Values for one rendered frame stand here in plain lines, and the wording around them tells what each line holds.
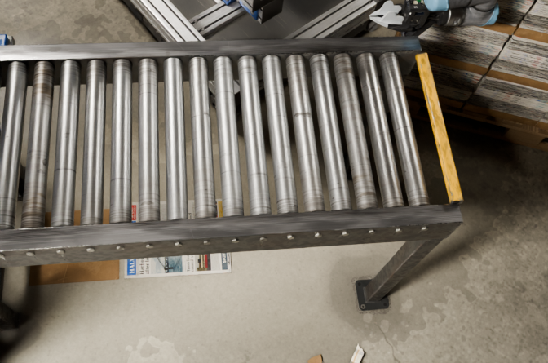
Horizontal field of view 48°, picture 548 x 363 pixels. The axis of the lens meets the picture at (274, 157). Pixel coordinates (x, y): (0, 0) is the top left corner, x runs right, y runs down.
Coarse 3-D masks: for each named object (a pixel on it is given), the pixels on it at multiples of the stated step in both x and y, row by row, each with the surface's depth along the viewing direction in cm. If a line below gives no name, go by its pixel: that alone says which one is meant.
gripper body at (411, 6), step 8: (408, 0) 173; (416, 0) 173; (408, 8) 172; (416, 8) 170; (424, 8) 170; (408, 16) 172; (416, 16) 171; (424, 16) 172; (432, 16) 175; (440, 16) 175; (416, 24) 175; (440, 24) 176
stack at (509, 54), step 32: (512, 0) 186; (544, 0) 184; (448, 32) 204; (480, 32) 201; (544, 32) 195; (416, 64) 224; (480, 64) 216; (512, 64) 212; (544, 64) 207; (448, 96) 236; (480, 96) 231; (512, 96) 227; (544, 96) 222; (480, 128) 252; (512, 128) 244
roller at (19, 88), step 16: (16, 64) 155; (16, 80) 153; (16, 96) 151; (16, 112) 149; (16, 128) 148; (0, 144) 146; (16, 144) 146; (0, 160) 144; (16, 160) 145; (0, 176) 142; (16, 176) 143; (0, 192) 140; (16, 192) 142; (0, 208) 138; (0, 224) 136
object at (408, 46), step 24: (0, 48) 157; (24, 48) 157; (48, 48) 158; (72, 48) 159; (96, 48) 159; (120, 48) 160; (144, 48) 161; (168, 48) 161; (192, 48) 162; (216, 48) 163; (240, 48) 163; (264, 48) 164; (288, 48) 165; (312, 48) 166; (336, 48) 166; (360, 48) 167; (384, 48) 168; (408, 48) 168; (408, 72) 178
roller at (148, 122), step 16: (144, 64) 158; (144, 80) 156; (144, 96) 154; (144, 112) 152; (144, 128) 150; (144, 144) 148; (144, 160) 147; (144, 176) 145; (144, 192) 143; (144, 208) 141
